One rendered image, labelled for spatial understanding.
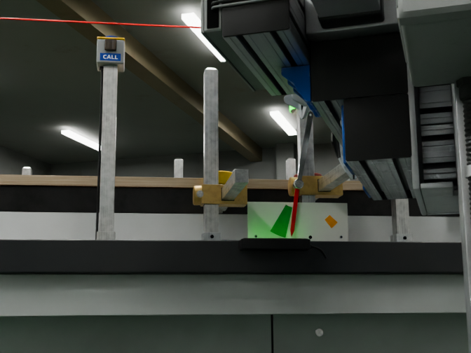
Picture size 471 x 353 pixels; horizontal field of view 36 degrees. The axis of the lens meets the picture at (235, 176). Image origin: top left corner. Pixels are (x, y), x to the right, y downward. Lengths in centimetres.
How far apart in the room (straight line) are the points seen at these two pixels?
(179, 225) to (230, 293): 30
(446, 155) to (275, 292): 78
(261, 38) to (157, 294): 98
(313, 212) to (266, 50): 91
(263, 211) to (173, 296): 31
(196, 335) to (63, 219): 48
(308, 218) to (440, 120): 73
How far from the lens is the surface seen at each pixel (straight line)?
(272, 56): 101
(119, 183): 202
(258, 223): 181
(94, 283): 180
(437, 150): 118
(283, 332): 204
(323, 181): 181
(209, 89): 188
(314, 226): 184
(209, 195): 181
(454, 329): 219
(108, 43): 188
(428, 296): 195
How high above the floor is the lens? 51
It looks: 11 degrees up
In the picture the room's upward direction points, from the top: straight up
